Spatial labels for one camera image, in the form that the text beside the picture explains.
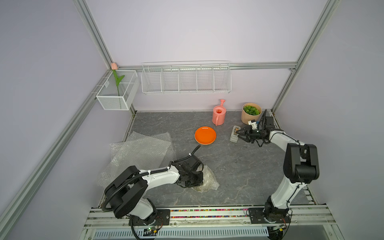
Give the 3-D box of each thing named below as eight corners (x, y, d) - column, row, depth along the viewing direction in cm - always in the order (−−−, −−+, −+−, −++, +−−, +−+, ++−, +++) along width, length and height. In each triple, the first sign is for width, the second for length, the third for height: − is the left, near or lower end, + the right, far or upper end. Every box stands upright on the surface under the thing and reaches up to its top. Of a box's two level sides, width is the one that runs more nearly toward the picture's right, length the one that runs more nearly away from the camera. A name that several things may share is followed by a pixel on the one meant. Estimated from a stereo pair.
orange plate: (194, 145, 103) (194, 142, 100) (194, 129, 112) (194, 126, 109) (216, 145, 103) (217, 142, 100) (215, 129, 112) (215, 126, 109)
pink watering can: (212, 128, 113) (214, 117, 104) (211, 110, 125) (212, 99, 115) (225, 127, 113) (228, 117, 104) (223, 110, 125) (225, 99, 115)
